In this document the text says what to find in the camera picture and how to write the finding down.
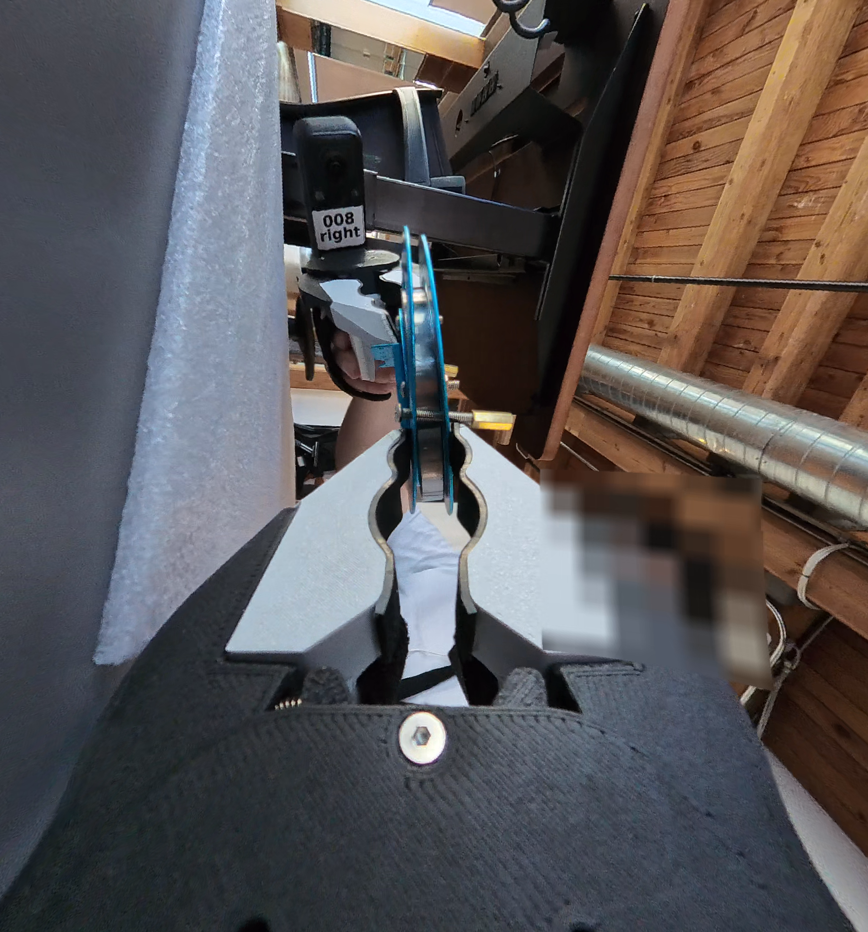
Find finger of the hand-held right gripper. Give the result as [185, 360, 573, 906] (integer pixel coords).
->
[323, 280, 400, 347]

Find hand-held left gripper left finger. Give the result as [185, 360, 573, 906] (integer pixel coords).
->
[226, 428, 415, 706]

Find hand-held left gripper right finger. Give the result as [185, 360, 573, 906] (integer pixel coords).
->
[450, 424, 553, 706]

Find blue metal turntable assembly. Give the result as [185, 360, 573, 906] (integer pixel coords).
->
[392, 226, 454, 519]

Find person's right forearm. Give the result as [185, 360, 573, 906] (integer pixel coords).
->
[334, 397, 407, 476]

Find person's right hand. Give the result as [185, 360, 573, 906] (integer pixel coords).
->
[331, 330, 396, 399]

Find white foam sheet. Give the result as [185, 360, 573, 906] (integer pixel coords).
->
[93, 0, 297, 667]

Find black lanyard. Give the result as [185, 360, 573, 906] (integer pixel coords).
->
[398, 663, 457, 703]

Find black metal frame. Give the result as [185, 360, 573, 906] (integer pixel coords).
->
[281, 0, 653, 409]

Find silver ventilation duct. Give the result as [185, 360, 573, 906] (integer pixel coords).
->
[578, 346, 868, 543]

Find grey ceiling cable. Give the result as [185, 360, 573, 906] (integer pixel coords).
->
[740, 542, 853, 736]

